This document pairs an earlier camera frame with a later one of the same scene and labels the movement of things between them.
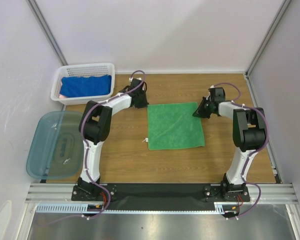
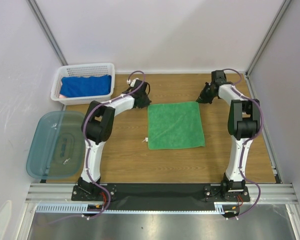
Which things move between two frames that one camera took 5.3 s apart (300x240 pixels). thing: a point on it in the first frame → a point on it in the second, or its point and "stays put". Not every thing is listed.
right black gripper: (204, 108) → (206, 92)
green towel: (174, 126) stays put
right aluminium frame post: (285, 4) stays put
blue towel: (77, 86) stays put
